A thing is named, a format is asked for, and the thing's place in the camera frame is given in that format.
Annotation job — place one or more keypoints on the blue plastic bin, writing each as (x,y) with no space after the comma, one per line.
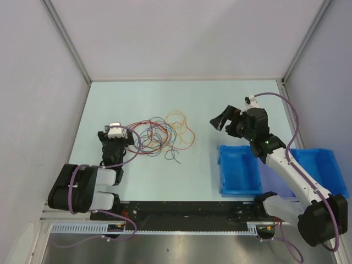
(321,164)
(238,171)

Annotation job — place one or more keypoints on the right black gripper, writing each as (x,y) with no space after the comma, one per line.
(231,113)

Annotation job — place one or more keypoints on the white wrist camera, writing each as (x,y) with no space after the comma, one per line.
(115,130)
(250,102)

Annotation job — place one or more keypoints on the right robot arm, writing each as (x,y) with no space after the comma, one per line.
(324,216)

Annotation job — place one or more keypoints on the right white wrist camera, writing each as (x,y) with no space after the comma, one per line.
(250,102)

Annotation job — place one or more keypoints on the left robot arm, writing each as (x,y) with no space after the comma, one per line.
(75,187)

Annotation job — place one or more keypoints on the purple plastic tray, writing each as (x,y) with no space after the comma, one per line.
(271,181)

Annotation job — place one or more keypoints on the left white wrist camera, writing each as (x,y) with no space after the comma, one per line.
(115,130)

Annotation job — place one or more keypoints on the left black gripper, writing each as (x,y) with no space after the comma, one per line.
(103,137)

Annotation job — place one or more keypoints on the slotted cable duct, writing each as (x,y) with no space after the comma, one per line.
(110,228)

